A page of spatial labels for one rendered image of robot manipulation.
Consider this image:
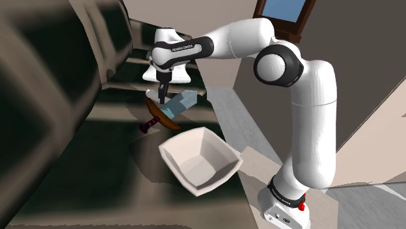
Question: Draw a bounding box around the white flared vase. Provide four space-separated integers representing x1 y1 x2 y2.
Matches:
142 28 192 84

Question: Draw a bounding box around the white square bowl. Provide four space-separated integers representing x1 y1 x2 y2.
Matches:
158 126 245 198

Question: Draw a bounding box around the beige robot stand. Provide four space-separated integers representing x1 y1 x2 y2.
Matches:
236 146 340 229

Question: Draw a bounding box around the dark grey-brown sofa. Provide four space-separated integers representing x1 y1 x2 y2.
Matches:
0 0 258 229

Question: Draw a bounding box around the brown framed window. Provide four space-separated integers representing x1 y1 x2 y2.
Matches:
252 0 318 44

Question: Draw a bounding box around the dark purple handled tool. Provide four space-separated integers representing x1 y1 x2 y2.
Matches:
139 116 161 134

